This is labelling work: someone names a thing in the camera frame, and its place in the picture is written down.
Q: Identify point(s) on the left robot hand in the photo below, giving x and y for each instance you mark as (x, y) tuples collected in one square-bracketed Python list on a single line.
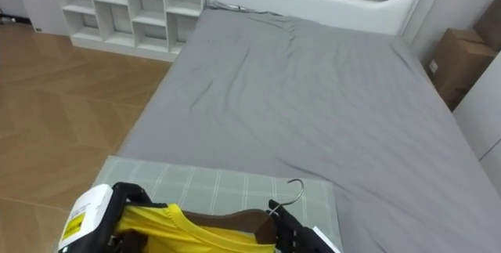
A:
[(94, 221)]

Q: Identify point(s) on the green checked folded blanket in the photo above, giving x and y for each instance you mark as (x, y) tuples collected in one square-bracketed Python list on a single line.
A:
[(219, 190)]

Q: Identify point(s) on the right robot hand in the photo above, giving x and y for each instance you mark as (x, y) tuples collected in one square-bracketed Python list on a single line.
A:
[(297, 233)]

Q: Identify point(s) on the grey bed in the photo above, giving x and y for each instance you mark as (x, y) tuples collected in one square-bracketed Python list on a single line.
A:
[(297, 100)]

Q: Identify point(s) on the brown wooden clothes hanger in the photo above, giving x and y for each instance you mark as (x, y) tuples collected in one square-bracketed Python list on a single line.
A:
[(242, 221)]

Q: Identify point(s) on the yellow garment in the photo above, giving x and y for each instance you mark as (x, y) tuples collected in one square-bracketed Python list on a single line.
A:
[(176, 231)]

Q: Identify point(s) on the brown cardboard box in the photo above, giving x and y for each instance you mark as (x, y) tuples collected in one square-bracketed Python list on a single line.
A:
[(456, 65)]

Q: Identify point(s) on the white cubby shelf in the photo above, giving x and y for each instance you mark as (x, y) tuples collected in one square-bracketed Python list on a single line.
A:
[(129, 10)]

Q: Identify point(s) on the white cabinet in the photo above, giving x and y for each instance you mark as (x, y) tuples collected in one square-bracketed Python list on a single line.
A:
[(481, 120)]

